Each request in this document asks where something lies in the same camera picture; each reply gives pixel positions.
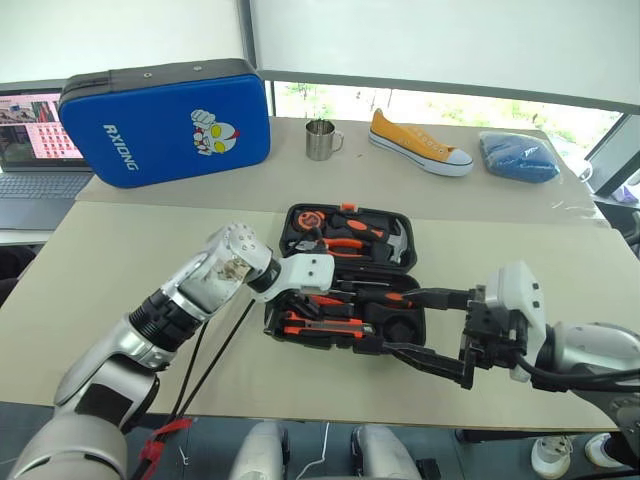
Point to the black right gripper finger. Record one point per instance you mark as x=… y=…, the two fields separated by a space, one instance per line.
x=440 y=365
x=445 y=299

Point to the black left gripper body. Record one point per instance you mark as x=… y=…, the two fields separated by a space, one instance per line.
x=315 y=293

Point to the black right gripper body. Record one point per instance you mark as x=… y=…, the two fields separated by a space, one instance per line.
x=495 y=335

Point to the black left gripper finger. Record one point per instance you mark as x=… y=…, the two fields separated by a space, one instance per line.
x=305 y=307

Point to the orange black utility knife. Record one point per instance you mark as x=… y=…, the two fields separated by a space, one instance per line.
x=320 y=327

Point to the thick shaft orange black screwdriver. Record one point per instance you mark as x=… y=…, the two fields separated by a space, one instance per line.
x=395 y=298

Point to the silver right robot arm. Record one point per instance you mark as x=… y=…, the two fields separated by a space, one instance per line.
x=590 y=345

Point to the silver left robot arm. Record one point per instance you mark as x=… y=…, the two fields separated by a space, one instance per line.
x=115 y=350

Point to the black plastic tool case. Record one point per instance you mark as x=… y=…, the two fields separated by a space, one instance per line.
x=395 y=330

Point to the orange black tape measure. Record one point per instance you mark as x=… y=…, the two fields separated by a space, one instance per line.
x=309 y=221

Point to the black table base bar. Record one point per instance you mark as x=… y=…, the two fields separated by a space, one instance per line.
x=500 y=435

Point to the grey rounded shape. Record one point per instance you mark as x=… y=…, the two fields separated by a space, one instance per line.
x=385 y=455
x=257 y=455

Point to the small black block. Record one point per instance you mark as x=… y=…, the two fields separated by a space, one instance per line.
x=430 y=470

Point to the white shoe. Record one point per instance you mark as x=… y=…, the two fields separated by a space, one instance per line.
x=550 y=455
x=605 y=450

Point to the stainless steel mug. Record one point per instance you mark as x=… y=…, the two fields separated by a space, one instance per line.
x=319 y=145

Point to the blue cloth in plastic bag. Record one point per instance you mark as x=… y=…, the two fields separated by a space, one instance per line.
x=515 y=157

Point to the yellow canvas sneaker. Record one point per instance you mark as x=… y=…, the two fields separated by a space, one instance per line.
x=415 y=142

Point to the purple object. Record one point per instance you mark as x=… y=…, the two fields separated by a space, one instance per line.
x=631 y=192

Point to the blue RXIONG zip case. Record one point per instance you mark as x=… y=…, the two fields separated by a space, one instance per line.
x=165 y=130

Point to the dark computer monitor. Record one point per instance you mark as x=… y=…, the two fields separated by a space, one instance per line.
x=617 y=150

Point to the grey laptop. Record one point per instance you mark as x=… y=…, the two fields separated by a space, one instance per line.
x=35 y=195

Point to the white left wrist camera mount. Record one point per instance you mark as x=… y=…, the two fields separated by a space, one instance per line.
x=310 y=270

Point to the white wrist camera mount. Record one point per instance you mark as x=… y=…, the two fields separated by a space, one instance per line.
x=310 y=270
x=520 y=285

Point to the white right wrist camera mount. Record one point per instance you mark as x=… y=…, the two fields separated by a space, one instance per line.
x=520 y=285

